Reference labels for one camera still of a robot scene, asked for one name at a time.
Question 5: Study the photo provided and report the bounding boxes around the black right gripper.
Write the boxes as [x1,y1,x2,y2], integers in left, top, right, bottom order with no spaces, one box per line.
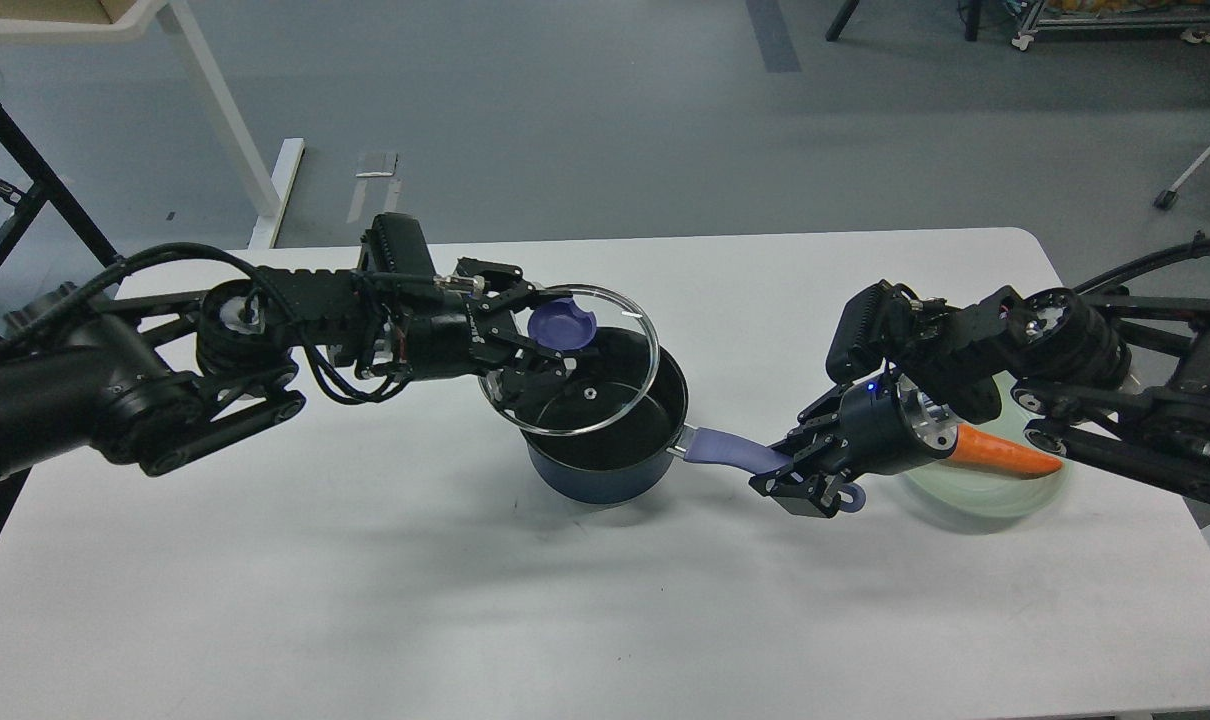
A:
[748,375,960,518]

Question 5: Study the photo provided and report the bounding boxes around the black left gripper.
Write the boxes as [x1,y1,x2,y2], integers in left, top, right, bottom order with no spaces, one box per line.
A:
[394,258,574,411]

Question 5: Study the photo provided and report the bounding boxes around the glass lid with blue knob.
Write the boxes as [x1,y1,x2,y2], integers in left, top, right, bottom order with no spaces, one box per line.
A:
[478,283,663,437]

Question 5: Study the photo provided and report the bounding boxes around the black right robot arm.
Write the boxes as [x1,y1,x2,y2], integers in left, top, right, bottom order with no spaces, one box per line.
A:
[750,234,1210,518]

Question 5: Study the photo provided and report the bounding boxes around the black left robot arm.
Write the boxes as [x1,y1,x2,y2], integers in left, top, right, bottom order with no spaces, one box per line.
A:
[0,211,569,480]

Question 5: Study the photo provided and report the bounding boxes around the orange toy carrot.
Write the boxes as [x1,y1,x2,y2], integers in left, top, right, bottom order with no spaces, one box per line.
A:
[947,424,1064,479]

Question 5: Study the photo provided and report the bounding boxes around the white stand leg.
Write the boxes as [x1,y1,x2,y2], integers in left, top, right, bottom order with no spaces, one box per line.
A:
[1152,142,1210,211]

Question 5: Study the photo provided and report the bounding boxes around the black stand legs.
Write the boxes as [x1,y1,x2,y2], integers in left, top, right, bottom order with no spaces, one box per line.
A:
[823,1,990,44]

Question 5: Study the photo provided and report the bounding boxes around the wheeled metal cart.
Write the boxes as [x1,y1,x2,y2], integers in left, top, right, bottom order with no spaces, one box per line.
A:
[1009,1,1210,53]

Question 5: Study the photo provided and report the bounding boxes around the black metal rack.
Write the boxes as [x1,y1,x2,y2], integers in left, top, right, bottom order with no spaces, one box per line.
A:
[0,100,121,269]

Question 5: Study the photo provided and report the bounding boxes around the white table leg frame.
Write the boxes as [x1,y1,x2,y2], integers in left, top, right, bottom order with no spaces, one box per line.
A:
[0,1,307,250]

